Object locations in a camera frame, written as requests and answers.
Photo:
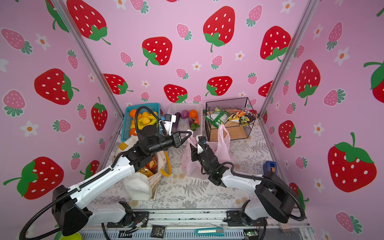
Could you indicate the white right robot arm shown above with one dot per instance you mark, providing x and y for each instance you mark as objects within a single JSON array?
[{"x": 275, "y": 198}]

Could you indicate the white plastic vegetable basket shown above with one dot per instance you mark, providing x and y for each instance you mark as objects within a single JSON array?
[{"x": 184, "y": 124}]

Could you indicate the orange toy pumpkin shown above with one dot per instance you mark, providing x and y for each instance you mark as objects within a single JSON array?
[{"x": 193, "y": 114}]

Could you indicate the green bowl at front edge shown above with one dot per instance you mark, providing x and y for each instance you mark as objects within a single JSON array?
[{"x": 75, "y": 236}]

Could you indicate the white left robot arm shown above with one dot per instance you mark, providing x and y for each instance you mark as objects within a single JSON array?
[{"x": 69, "y": 205}]

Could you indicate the long yellow toy banana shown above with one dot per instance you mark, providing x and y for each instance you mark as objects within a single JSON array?
[{"x": 141, "y": 126}]

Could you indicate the yellow toy lemon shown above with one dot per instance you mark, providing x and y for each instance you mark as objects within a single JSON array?
[{"x": 145, "y": 120}]

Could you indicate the black wire mesh basket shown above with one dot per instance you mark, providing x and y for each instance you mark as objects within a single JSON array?
[{"x": 236, "y": 132}]

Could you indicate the pink plastic grocery bag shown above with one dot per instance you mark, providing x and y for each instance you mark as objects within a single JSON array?
[{"x": 220, "y": 149}]

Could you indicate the long dark purple eggplant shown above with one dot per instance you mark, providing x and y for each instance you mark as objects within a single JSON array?
[{"x": 176, "y": 123}]

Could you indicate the yellow snack packet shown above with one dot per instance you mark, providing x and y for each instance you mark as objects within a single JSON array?
[{"x": 148, "y": 173}]

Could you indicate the white canvas tote bag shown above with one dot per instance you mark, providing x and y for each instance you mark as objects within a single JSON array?
[{"x": 141, "y": 188}]

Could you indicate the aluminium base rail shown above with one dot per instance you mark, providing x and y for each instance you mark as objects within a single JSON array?
[{"x": 181, "y": 225}]

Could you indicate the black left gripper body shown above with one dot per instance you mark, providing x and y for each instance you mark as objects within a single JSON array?
[{"x": 164, "y": 143}]

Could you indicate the orange toy tangerine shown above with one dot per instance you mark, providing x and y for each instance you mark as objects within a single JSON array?
[{"x": 133, "y": 113}]

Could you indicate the green snack packet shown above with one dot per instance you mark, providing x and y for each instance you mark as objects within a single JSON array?
[{"x": 218, "y": 117}]

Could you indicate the large orange toy fruit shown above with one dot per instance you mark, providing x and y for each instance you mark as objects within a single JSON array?
[{"x": 133, "y": 132}]

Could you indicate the blue object at right edge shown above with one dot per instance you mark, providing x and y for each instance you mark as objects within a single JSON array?
[{"x": 270, "y": 166}]

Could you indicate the teal plastic fruit basket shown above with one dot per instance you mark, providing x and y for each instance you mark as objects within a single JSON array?
[{"x": 155, "y": 107}]

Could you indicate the red snack packet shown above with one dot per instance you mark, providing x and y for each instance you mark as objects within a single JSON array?
[{"x": 153, "y": 165}]

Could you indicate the colourful snack packet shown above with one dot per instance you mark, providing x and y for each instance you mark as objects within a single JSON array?
[{"x": 242, "y": 117}]

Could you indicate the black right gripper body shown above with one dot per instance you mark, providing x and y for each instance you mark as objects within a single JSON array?
[{"x": 197, "y": 156}]

